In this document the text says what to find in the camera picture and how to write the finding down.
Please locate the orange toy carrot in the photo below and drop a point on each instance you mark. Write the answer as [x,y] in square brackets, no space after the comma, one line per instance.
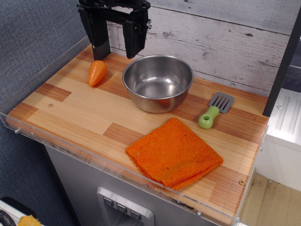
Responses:
[97,72]

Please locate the clear acrylic table guard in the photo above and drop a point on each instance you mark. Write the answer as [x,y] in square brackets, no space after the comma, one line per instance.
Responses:
[96,125]

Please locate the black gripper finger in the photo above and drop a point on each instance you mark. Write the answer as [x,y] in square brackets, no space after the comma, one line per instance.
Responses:
[95,27]
[134,37]

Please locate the white toy sink unit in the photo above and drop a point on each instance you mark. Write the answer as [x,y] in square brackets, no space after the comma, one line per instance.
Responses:
[279,157]

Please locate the green handled grey spatula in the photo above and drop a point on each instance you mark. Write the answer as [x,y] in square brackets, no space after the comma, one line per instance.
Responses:
[220,103]

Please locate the dark left frame post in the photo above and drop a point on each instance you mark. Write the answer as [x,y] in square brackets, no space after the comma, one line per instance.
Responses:
[102,51]

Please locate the stainless steel bowl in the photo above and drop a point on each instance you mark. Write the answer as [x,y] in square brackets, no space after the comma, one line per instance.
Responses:
[158,83]

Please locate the silver dispenser button panel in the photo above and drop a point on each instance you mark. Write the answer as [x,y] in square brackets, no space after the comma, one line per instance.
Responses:
[121,211]

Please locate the orange towel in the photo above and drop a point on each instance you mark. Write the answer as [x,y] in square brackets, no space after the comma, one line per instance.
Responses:
[173,155]

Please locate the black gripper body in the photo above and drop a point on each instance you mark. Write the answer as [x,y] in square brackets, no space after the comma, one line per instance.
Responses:
[117,11]

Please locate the grey toy fridge cabinet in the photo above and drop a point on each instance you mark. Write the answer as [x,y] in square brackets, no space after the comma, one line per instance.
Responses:
[80,182]

